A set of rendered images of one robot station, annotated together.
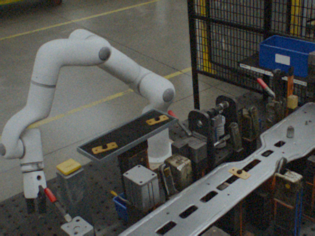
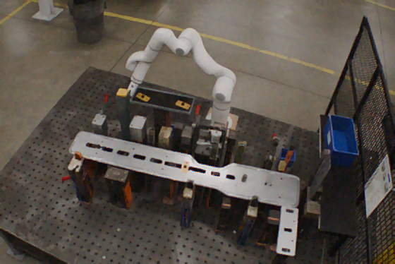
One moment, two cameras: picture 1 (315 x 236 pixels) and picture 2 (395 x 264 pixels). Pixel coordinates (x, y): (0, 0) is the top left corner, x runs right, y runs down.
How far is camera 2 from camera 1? 1.48 m
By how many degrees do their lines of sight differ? 45
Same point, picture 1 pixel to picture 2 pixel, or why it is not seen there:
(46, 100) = (149, 55)
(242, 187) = (172, 173)
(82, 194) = (123, 109)
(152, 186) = (137, 131)
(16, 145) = (130, 66)
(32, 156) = (136, 75)
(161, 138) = (216, 116)
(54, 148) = (255, 73)
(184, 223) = (129, 159)
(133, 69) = (207, 68)
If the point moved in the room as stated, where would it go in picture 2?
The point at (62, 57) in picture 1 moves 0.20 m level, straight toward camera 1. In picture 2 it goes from (162, 39) to (138, 53)
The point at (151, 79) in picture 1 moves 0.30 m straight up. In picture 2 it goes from (221, 80) to (226, 42)
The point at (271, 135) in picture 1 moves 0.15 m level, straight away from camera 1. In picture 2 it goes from (238, 169) to (261, 162)
